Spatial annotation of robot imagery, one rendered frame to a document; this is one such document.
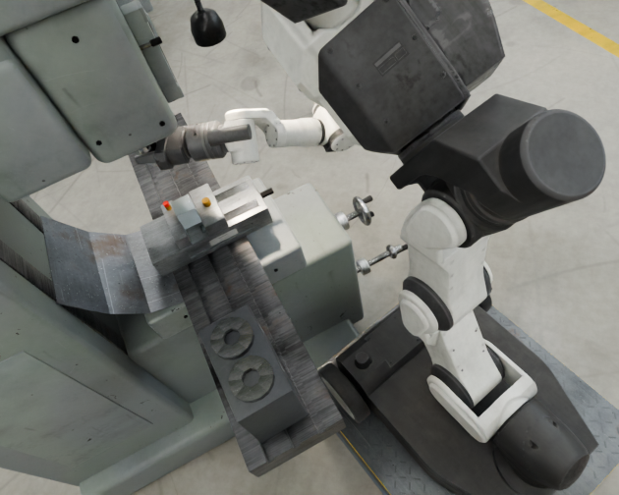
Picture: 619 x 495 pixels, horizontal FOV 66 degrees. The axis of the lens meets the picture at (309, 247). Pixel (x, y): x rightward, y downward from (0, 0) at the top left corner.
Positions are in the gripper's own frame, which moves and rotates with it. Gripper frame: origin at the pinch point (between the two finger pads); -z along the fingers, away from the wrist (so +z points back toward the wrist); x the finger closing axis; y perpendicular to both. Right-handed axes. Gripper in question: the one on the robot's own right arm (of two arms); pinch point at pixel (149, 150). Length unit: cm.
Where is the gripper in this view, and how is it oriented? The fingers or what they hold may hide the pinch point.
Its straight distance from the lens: 123.2
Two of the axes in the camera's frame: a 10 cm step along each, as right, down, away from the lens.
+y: 1.7, 5.5, 8.2
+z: 9.8, -1.2, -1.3
